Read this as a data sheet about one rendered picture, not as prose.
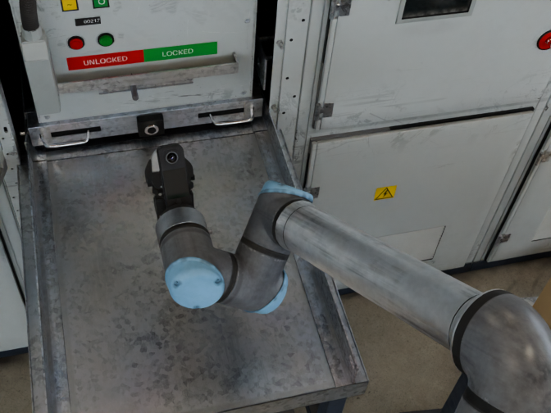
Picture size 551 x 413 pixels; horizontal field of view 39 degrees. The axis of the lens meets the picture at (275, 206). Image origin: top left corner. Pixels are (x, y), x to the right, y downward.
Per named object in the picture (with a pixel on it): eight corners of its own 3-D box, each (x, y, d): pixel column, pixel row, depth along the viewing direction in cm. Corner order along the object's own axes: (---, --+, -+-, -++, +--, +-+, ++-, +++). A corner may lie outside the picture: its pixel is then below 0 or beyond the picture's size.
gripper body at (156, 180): (152, 203, 150) (161, 247, 141) (147, 169, 144) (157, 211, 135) (191, 197, 151) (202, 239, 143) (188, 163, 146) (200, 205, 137)
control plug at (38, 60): (61, 113, 158) (47, 46, 144) (37, 116, 157) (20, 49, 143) (58, 87, 162) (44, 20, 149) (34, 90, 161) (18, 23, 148)
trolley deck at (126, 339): (364, 393, 152) (369, 380, 147) (40, 462, 140) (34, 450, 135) (279, 145, 192) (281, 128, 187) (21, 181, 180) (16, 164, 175)
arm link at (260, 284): (302, 266, 135) (244, 248, 129) (276, 326, 136) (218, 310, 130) (276, 249, 143) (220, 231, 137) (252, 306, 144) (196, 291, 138)
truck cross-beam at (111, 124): (261, 116, 187) (263, 98, 183) (32, 147, 177) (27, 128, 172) (257, 102, 190) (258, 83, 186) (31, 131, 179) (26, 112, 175)
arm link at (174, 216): (156, 226, 131) (212, 217, 133) (152, 207, 135) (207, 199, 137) (161, 263, 137) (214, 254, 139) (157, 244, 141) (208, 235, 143)
